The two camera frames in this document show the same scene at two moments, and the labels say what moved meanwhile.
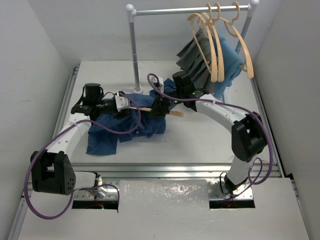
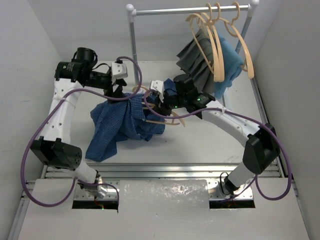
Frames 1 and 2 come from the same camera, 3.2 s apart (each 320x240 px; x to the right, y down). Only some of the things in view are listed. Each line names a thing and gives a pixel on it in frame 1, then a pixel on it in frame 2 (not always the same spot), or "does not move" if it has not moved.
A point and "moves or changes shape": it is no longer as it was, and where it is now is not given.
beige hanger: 178,113 moves or changes shape
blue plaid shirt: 143,113 does not move
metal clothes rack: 132,12 does not move
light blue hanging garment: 232,63 does not move
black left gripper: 119,113 to 114,90
